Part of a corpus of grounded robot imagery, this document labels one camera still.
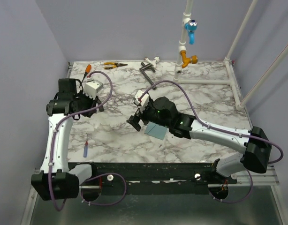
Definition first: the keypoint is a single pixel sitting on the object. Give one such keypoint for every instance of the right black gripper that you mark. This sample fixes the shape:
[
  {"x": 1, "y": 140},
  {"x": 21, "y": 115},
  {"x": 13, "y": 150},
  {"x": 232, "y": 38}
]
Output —
[{"x": 134, "y": 120}]

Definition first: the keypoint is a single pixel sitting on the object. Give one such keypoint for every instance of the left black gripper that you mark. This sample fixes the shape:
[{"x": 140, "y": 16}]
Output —
[{"x": 93, "y": 102}]

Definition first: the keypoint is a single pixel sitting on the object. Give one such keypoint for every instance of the teal paper envelope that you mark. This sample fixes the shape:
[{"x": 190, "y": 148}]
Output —
[{"x": 155, "y": 130}]

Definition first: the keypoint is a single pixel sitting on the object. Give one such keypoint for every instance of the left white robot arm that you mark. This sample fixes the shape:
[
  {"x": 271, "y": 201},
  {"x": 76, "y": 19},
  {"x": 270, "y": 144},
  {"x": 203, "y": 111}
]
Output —
[{"x": 55, "y": 175}]

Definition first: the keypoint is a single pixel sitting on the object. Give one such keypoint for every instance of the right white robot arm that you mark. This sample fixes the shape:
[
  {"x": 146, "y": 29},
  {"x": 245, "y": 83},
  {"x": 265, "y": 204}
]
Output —
[{"x": 252, "y": 149}]

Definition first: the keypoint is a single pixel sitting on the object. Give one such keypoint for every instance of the white pipe fitting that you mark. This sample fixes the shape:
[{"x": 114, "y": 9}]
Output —
[{"x": 153, "y": 62}]

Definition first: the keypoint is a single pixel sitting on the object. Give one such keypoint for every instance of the orange tap valve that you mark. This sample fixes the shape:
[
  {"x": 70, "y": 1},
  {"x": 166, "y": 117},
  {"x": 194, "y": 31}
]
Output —
[{"x": 186, "y": 61}]

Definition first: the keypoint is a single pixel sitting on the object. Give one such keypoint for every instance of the blue tap valve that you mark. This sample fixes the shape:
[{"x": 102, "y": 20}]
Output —
[{"x": 191, "y": 27}]

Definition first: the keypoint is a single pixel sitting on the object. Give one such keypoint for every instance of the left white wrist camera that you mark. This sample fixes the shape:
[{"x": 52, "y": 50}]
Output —
[{"x": 92, "y": 87}]

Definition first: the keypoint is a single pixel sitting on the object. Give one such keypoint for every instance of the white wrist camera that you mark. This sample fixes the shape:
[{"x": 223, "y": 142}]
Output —
[
  {"x": 141, "y": 100},
  {"x": 92, "y": 87}
]

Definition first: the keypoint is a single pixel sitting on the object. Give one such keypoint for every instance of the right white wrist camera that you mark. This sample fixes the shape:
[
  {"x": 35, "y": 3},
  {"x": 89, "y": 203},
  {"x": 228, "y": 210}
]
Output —
[{"x": 141, "y": 100}]

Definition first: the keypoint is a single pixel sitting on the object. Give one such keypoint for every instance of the orange handled screwdriver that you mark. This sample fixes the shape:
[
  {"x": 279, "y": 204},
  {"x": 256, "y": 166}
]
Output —
[{"x": 87, "y": 70}]

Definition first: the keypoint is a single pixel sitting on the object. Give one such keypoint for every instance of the yellow handled pliers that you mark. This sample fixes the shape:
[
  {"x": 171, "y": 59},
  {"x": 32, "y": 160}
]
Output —
[{"x": 112, "y": 65}]

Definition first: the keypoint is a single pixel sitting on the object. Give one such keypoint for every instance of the dark metal crank handle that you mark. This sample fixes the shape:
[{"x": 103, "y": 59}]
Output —
[{"x": 143, "y": 69}]

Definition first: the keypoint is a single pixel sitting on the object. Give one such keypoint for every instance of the white PVC pipe frame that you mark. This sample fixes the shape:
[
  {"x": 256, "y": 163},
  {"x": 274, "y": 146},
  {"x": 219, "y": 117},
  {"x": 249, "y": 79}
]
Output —
[{"x": 231, "y": 81}]

